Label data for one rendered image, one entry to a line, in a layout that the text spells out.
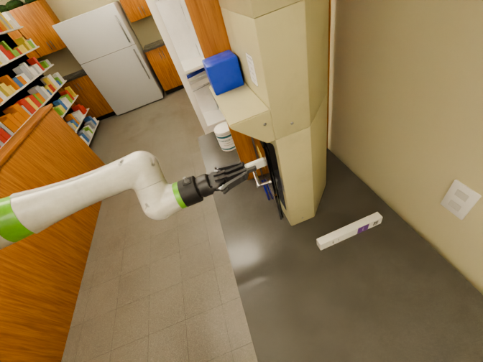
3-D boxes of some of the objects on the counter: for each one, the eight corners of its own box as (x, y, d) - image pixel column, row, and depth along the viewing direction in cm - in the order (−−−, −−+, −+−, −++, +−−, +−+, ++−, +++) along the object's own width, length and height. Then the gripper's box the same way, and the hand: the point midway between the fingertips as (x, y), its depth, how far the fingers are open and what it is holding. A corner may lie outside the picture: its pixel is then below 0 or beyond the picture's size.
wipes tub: (236, 137, 156) (230, 118, 146) (241, 146, 147) (235, 128, 136) (219, 144, 156) (211, 126, 145) (223, 154, 146) (215, 136, 136)
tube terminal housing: (307, 162, 121) (295, -22, 68) (343, 205, 98) (369, -25, 44) (265, 179, 120) (220, 7, 67) (291, 226, 97) (254, 19, 44)
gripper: (197, 193, 67) (270, 164, 68) (192, 168, 77) (256, 142, 77) (206, 207, 72) (274, 181, 73) (200, 182, 82) (260, 159, 82)
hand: (255, 164), depth 75 cm, fingers closed
